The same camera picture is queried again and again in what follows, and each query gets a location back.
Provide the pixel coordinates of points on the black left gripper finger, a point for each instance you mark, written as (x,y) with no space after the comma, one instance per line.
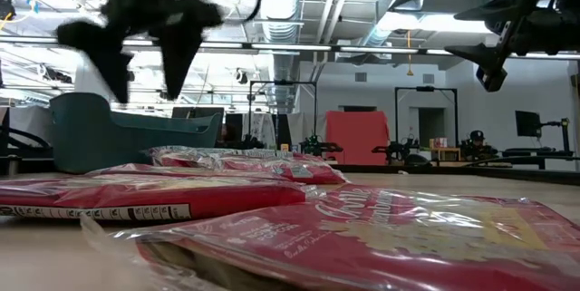
(109,51)
(181,41)

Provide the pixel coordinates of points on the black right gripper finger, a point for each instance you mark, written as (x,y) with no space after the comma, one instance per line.
(480,54)
(494,10)

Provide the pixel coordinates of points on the red popcorn bag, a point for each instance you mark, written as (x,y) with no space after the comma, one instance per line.
(281,168)
(136,200)
(158,171)
(362,245)

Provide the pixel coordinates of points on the black monitor on arm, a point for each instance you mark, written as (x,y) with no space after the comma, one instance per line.
(528,123)

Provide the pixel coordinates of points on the black background robot arm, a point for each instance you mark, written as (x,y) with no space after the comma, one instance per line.
(399,149)
(317,146)

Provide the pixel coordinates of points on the black monitor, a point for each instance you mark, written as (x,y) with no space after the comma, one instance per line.
(195,112)

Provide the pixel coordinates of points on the teal plastic basket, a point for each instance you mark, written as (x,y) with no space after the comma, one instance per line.
(90,137)

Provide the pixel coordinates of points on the person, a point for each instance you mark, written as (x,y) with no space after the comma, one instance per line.
(476,146)

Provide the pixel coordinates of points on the small wooden shelf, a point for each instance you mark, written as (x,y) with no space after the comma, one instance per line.
(445,154)

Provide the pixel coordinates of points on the white ceiling light strip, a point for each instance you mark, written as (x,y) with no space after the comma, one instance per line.
(290,47)

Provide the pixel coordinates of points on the black desk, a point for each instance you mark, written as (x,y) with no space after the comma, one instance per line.
(539,155)

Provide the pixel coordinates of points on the black curved tube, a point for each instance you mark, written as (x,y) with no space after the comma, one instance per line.
(27,139)

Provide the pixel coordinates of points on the red fabric panel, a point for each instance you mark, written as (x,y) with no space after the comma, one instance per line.
(358,139)

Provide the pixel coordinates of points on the black metal frame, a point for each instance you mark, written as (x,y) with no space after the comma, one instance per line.
(250,109)
(455,114)

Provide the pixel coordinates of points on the black table edge rail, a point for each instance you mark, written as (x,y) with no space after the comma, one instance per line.
(453,172)

